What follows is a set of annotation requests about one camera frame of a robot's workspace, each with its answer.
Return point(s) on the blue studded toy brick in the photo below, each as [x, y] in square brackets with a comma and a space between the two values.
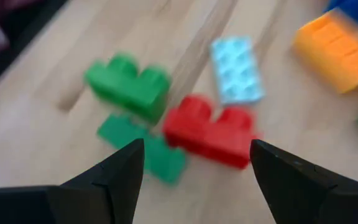
[356, 9]

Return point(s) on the green toy block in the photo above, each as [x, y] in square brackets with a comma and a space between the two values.
[129, 87]
[117, 129]

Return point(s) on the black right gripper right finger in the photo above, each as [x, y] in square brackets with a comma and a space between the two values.
[297, 193]

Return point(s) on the red toy block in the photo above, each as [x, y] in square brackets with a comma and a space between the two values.
[210, 137]

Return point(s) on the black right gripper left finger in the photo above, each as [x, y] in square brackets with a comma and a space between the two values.
[110, 193]

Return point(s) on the yellow-orange toy brick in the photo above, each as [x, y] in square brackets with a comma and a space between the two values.
[334, 53]

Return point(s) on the pale blue toy plate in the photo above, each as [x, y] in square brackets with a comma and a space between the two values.
[236, 71]

